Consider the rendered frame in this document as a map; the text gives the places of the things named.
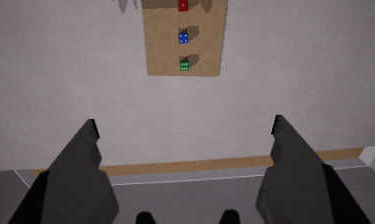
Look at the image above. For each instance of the tan mat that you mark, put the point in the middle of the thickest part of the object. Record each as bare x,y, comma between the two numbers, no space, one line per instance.
162,22

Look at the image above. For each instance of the red die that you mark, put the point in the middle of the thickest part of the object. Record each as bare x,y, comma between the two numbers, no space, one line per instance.
182,5

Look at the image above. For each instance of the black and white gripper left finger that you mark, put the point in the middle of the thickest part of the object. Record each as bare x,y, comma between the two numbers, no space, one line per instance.
72,190

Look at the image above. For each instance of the blue die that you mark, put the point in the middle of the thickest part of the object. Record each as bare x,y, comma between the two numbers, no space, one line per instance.
183,38

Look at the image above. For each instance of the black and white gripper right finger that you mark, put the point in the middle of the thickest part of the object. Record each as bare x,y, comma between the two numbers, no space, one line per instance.
300,188

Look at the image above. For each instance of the green die with white pips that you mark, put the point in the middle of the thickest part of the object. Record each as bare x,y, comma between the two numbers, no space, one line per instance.
184,65

